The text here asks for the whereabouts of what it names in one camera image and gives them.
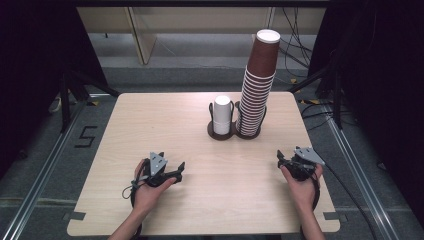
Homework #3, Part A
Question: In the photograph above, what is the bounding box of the thin black floor cable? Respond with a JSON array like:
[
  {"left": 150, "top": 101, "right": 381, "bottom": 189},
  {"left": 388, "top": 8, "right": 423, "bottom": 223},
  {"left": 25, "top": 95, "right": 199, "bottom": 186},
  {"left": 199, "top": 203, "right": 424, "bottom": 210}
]
[{"left": 323, "top": 163, "right": 378, "bottom": 240}]

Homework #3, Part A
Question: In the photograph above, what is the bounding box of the bundle of black cables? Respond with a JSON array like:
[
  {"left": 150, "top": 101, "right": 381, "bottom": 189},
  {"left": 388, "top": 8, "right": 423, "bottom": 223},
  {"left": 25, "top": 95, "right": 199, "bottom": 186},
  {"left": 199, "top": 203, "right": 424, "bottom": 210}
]
[{"left": 277, "top": 7, "right": 317, "bottom": 70}]

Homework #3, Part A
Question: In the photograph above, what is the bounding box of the black double cup holder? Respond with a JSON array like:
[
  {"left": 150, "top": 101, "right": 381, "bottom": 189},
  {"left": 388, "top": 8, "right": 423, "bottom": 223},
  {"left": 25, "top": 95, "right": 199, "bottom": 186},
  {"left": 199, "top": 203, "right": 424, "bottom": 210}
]
[{"left": 207, "top": 100, "right": 268, "bottom": 141}]

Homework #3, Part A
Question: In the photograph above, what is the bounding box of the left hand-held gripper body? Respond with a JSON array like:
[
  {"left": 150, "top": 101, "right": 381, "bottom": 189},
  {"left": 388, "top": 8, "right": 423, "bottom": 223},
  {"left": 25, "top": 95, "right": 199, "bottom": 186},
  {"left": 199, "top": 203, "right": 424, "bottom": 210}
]
[{"left": 143, "top": 152, "right": 169, "bottom": 188}]

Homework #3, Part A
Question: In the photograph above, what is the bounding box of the stack of brown cups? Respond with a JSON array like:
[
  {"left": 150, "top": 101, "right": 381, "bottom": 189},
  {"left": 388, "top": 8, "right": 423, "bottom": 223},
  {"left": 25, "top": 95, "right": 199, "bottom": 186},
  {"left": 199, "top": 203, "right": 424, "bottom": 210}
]
[{"left": 235, "top": 28, "right": 282, "bottom": 137}]

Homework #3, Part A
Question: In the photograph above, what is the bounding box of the black metal stand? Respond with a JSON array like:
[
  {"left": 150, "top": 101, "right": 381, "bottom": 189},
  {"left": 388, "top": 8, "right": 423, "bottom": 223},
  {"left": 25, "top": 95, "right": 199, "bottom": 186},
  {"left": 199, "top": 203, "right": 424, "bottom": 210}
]
[
  {"left": 288, "top": 49, "right": 345, "bottom": 130},
  {"left": 59, "top": 70, "right": 121, "bottom": 134}
]

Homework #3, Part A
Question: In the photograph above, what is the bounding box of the person's right hand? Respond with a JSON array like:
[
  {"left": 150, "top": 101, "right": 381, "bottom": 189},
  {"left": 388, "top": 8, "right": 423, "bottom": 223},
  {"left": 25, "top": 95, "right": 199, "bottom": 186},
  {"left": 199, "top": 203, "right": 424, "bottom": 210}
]
[{"left": 280, "top": 164, "right": 324, "bottom": 210}]

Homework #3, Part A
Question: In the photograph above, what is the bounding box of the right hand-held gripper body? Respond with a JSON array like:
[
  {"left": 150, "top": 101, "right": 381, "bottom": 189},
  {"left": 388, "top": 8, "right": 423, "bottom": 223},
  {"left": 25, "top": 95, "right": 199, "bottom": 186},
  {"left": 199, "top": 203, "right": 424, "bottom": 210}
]
[{"left": 283, "top": 146, "right": 326, "bottom": 183}]

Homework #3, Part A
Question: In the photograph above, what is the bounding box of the stack of white cups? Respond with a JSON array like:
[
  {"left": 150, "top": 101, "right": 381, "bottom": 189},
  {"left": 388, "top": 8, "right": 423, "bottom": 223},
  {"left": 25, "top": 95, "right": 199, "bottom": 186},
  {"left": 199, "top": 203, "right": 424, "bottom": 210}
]
[{"left": 213, "top": 95, "right": 234, "bottom": 136}]

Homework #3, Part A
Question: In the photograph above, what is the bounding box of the person's left hand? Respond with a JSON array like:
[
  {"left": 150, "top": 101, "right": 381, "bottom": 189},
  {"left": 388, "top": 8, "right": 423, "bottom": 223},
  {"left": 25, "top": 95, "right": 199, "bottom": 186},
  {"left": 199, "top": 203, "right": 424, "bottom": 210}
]
[{"left": 133, "top": 159, "right": 178, "bottom": 214}]

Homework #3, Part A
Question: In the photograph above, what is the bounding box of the black curtain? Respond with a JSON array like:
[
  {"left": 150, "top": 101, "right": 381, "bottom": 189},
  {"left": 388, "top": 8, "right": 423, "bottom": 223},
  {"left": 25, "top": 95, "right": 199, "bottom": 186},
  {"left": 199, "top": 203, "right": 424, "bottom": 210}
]
[
  {"left": 0, "top": 0, "right": 108, "bottom": 178},
  {"left": 307, "top": 0, "right": 424, "bottom": 229}
]

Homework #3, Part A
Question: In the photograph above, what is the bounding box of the black tape strip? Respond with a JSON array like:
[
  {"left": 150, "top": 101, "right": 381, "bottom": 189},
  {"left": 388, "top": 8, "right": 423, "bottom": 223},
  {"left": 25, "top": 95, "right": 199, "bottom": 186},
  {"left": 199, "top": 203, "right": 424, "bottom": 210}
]
[
  {"left": 323, "top": 211, "right": 348, "bottom": 223},
  {"left": 62, "top": 211, "right": 87, "bottom": 222}
]

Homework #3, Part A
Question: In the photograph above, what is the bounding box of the left hand-held gripper black cable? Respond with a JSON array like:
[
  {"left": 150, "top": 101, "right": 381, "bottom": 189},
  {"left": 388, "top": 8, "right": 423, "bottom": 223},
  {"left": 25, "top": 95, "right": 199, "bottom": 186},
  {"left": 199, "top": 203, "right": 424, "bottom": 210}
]
[{"left": 121, "top": 159, "right": 148, "bottom": 240}]

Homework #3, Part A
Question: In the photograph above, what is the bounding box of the metal floor rail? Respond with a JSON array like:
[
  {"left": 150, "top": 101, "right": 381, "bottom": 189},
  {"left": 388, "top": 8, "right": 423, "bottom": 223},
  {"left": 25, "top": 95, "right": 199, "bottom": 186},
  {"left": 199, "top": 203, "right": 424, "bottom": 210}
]
[
  {"left": 323, "top": 105, "right": 398, "bottom": 240},
  {"left": 0, "top": 96, "right": 101, "bottom": 240}
]

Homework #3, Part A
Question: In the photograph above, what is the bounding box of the beige wooden cabinet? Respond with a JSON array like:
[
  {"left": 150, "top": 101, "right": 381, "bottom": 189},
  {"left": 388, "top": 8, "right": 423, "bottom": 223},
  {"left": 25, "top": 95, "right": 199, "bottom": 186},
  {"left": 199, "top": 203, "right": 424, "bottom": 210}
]
[{"left": 76, "top": 7, "right": 327, "bottom": 66}]

